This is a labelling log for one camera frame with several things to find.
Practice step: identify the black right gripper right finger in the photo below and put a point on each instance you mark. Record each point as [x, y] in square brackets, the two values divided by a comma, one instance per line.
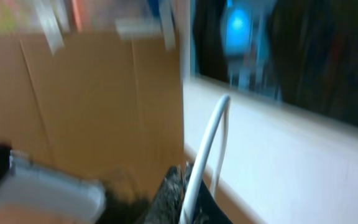
[206, 210]

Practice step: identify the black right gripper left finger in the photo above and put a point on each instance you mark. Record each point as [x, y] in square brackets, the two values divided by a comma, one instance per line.
[167, 202]

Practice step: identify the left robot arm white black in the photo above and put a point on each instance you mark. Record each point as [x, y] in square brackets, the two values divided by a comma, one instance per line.
[27, 183]

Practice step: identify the brown cardboard panel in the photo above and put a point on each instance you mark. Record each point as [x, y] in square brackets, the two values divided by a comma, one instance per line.
[98, 108]

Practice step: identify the dark window with blue light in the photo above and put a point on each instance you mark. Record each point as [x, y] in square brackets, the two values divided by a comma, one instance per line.
[300, 52]

